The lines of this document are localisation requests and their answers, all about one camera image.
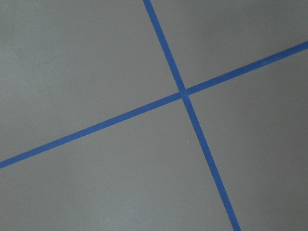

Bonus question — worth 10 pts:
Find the blue tape strip near horizontal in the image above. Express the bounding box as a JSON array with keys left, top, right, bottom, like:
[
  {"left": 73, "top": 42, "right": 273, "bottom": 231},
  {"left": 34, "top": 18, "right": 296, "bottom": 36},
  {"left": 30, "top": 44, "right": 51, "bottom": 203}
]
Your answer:
[{"left": 0, "top": 41, "right": 308, "bottom": 168}]

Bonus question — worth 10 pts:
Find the blue tape strip right vertical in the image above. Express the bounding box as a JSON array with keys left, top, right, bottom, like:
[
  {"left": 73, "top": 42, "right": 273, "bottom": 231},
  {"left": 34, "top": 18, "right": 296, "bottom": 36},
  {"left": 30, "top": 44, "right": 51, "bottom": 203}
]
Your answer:
[{"left": 143, "top": 0, "right": 241, "bottom": 231}]

